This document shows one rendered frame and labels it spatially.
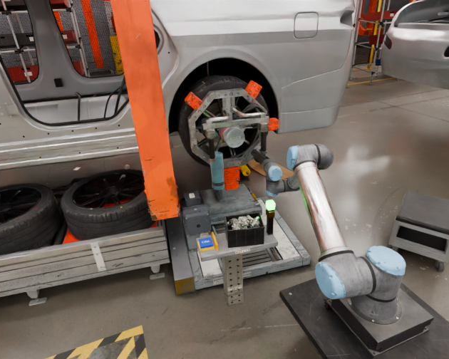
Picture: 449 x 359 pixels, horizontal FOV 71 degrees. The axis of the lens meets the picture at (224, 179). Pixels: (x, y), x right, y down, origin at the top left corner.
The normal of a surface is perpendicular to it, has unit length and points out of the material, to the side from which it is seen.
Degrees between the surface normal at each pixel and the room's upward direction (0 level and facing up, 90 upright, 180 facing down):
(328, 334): 0
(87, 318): 0
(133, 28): 90
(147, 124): 90
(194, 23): 90
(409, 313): 2
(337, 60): 90
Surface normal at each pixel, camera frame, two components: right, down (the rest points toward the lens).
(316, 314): -0.04, -0.88
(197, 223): 0.24, 0.45
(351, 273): 0.08, -0.51
